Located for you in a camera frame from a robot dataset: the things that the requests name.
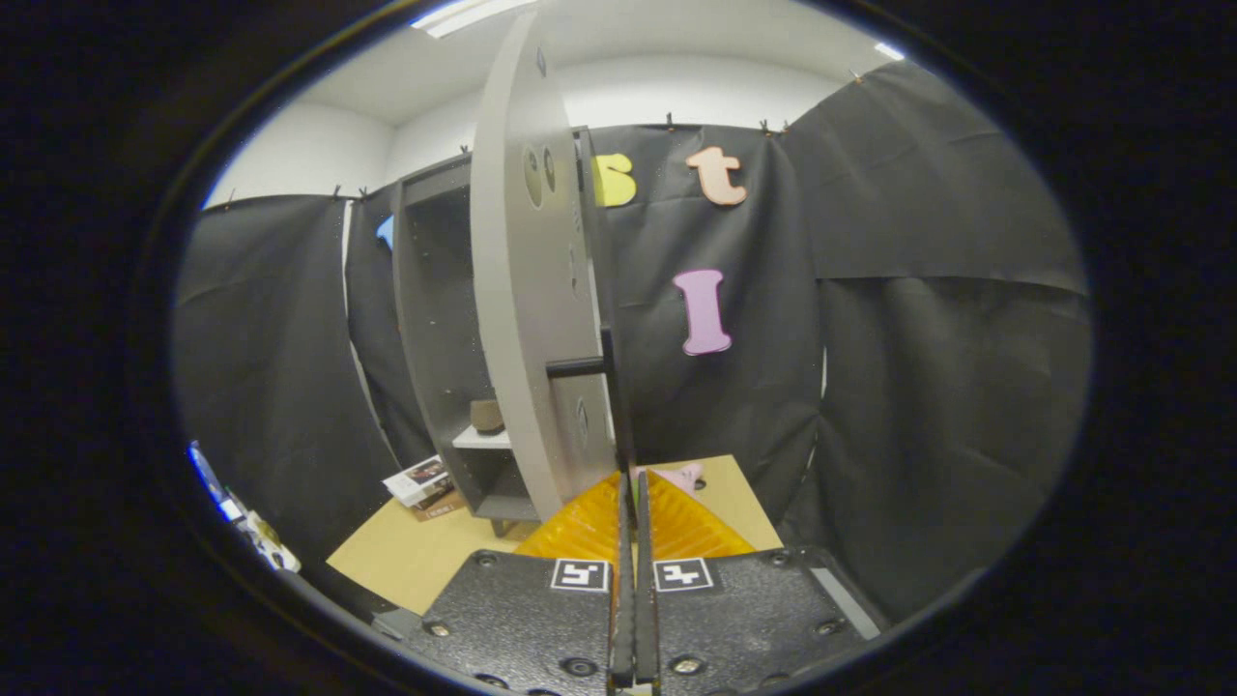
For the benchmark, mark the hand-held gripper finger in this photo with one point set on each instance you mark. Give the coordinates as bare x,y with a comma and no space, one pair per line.
623,619
646,619

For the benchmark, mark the brown suede shoe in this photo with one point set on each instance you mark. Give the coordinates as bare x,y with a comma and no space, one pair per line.
486,416

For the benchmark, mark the grey shoe cabinet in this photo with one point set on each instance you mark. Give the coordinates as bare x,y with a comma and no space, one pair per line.
435,319

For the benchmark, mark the pink and green plush toy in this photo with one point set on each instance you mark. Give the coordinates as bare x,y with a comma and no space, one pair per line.
682,474

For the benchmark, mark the white booklet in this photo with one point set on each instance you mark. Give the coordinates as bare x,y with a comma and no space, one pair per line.
420,480

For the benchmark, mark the white patterned object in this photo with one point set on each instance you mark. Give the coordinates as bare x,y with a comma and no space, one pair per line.
269,543

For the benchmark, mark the black backdrop cloth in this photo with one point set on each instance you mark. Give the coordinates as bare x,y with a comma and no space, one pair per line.
918,290

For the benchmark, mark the small ceiling light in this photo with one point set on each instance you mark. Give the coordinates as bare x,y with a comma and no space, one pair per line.
889,50

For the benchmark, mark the long ceiling light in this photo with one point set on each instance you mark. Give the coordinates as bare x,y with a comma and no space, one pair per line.
469,14

